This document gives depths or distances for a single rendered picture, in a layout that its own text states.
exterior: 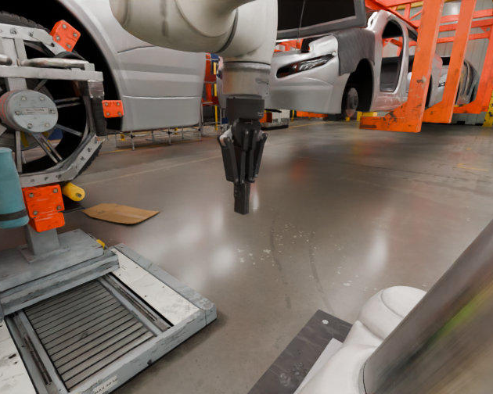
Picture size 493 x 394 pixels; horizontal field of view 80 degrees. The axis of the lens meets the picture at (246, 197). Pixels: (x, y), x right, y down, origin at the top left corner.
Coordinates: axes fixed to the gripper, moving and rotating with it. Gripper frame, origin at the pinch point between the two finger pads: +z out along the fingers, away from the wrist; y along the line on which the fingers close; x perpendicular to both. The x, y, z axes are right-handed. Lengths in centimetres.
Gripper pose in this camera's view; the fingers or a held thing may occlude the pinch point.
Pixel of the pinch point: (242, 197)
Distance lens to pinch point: 63.2
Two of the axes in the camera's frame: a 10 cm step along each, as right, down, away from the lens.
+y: 6.7, -2.1, 7.2
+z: -0.4, 9.5, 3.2
